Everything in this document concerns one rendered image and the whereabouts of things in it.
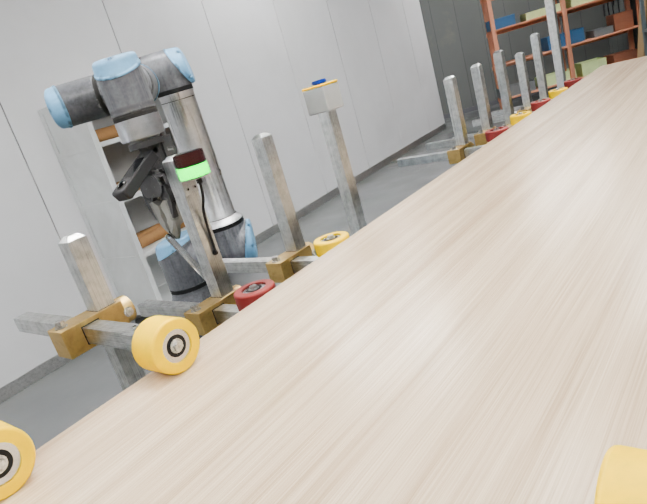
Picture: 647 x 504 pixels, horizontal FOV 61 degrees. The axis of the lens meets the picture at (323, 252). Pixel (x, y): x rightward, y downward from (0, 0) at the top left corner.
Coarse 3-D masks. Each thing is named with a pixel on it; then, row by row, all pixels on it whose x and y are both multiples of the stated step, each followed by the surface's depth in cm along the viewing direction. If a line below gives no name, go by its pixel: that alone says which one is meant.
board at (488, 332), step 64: (640, 64) 250; (512, 128) 187; (576, 128) 158; (640, 128) 137; (448, 192) 131; (512, 192) 116; (576, 192) 104; (640, 192) 94; (384, 256) 100; (448, 256) 91; (512, 256) 84; (576, 256) 77; (640, 256) 72; (256, 320) 88; (320, 320) 81; (384, 320) 75; (448, 320) 70; (512, 320) 66; (576, 320) 62; (640, 320) 58; (192, 384) 73; (256, 384) 68; (320, 384) 64; (384, 384) 60; (448, 384) 57; (512, 384) 54; (576, 384) 51; (640, 384) 49; (64, 448) 67; (128, 448) 63; (192, 448) 59; (256, 448) 56; (320, 448) 53; (384, 448) 50; (448, 448) 48; (512, 448) 46; (576, 448) 44; (640, 448) 42
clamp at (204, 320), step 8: (224, 296) 114; (232, 296) 115; (200, 304) 114; (208, 304) 112; (216, 304) 112; (200, 312) 109; (208, 312) 110; (192, 320) 110; (200, 320) 109; (208, 320) 110; (200, 328) 110; (208, 328) 110
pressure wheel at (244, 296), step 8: (264, 280) 105; (272, 280) 104; (240, 288) 104; (248, 288) 104; (256, 288) 102; (264, 288) 100; (272, 288) 101; (240, 296) 100; (248, 296) 99; (256, 296) 99; (240, 304) 100; (248, 304) 99
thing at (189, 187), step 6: (192, 150) 103; (174, 156) 103; (198, 162) 103; (180, 168) 103; (186, 180) 104; (192, 180) 109; (198, 180) 105; (186, 186) 108; (192, 186) 109; (186, 192) 107; (192, 192) 109; (204, 198) 107; (204, 204) 108; (204, 210) 109; (204, 216) 110; (210, 234) 111; (210, 240) 112; (216, 252) 112
